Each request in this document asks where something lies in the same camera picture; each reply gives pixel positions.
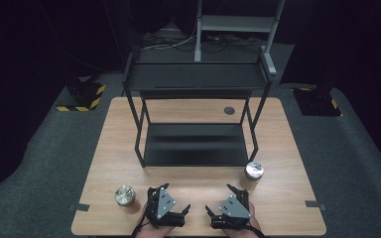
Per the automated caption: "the white floor cable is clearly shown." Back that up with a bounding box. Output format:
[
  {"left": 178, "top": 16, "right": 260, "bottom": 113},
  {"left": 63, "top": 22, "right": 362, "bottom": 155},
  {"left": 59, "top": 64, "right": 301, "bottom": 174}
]
[{"left": 141, "top": 19, "right": 198, "bottom": 52}]

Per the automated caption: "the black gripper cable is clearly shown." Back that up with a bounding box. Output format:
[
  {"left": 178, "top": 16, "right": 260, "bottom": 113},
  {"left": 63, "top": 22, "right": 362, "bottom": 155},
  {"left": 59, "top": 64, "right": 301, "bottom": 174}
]
[
  {"left": 131, "top": 213, "right": 148, "bottom": 238},
  {"left": 243, "top": 223, "right": 267, "bottom": 238}
]

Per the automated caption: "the black base with hazard stripes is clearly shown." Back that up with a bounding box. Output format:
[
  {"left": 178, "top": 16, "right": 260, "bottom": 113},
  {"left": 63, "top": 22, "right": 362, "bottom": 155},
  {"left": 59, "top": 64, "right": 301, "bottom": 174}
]
[
  {"left": 56, "top": 76, "right": 107, "bottom": 113},
  {"left": 292, "top": 86, "right": 342, "bottom": 117}
]

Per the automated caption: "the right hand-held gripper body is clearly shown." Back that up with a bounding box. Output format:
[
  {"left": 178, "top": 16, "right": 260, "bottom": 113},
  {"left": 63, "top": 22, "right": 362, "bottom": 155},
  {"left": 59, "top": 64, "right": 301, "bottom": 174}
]
[{"left": 210, "top": 188, "right": 253, "bottom": 230}]

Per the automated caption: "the glass jar with silver lid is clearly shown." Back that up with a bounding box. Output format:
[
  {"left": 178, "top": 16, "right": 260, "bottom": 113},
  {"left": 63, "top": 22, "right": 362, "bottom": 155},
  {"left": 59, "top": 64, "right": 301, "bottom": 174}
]
[{"left": 240, "top": 161, "right": 265, "bottom": 191}]

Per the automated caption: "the glass jar with gold lid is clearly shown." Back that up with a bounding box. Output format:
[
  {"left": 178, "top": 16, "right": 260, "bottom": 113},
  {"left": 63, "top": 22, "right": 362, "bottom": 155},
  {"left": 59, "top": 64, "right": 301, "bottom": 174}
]
[{"left": 114, "top": 184, "right": 143, "bottom": 213}]

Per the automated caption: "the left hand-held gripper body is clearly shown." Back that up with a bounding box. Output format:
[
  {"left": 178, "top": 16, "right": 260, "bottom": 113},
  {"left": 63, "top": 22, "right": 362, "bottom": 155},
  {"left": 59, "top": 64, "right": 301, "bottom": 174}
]
[{"left": 145, "top": 186, "right": 187, "bottom": 229}]

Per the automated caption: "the grey metal stand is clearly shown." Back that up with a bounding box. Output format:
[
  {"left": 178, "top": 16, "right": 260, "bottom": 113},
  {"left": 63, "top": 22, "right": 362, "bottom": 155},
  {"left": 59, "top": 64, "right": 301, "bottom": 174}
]
[{"left": 193, "top": 0, "right": 286, "bottom": 76}]

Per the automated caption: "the person's left hand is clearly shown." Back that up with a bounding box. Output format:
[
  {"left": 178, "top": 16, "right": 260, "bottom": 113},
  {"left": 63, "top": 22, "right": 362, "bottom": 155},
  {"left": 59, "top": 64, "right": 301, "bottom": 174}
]
[{"left": 135, "top": 213, "right": 176, "bottom": 238}]

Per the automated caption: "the black floor cable tangle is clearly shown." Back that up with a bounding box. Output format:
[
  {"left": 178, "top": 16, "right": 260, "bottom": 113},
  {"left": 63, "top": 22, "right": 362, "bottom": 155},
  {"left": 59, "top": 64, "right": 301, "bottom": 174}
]
[{"left": 141, "top": 32, "right": 266, "bottom": 54}]

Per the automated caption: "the person's right hand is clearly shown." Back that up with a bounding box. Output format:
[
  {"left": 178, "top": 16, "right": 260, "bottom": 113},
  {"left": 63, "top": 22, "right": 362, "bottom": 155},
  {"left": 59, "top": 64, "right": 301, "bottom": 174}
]
[{"left": 221, "top": 201, "right": 263, "bottom": 238}]

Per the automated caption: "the grey floor tape piece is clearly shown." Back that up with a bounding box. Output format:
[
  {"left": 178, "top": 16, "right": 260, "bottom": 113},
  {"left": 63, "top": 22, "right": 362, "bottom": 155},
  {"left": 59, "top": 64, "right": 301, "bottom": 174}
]
[{"left": 305, "top": 199, "right": 327, "bottom": 212}]

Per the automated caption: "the black metal two-tier shelf rack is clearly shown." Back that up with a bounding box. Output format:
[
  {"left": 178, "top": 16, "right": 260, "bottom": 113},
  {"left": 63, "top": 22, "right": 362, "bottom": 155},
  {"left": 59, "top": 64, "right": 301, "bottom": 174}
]
[{"left": 122, "top": 46, "right": 278, "bottom": 169}]

